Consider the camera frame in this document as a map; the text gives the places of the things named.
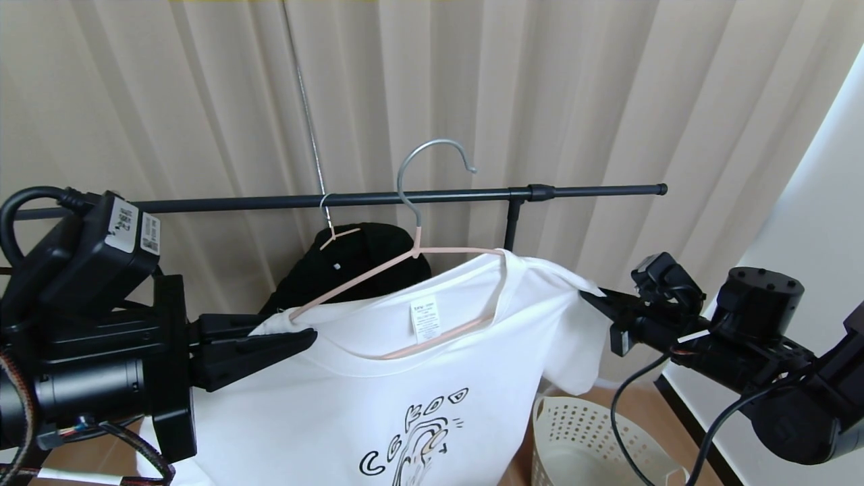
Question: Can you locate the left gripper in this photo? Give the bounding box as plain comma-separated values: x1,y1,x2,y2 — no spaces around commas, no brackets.
32,273,319,465

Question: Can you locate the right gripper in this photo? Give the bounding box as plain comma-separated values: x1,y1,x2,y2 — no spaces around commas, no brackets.
609,316,684,358

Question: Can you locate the white garment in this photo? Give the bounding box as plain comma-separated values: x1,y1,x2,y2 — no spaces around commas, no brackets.
135,248,614,486

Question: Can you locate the pink clothes hanger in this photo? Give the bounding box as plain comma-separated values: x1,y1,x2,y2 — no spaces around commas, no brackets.
319,193,362,252
288,139,508,360

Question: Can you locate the black garment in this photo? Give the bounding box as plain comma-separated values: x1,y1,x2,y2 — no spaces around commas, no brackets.
259,222,433,318

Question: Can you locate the white laundry basket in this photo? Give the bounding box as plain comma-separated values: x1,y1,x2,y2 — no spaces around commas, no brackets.
531,396,691,486

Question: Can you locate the black clothes rack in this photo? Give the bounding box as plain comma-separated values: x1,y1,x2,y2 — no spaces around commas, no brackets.
13,183,668,254

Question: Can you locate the beige curtain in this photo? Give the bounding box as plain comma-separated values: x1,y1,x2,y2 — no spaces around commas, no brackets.
0,0,864,392

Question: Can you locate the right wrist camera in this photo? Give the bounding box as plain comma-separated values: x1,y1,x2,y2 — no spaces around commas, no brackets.
630,252,707,321

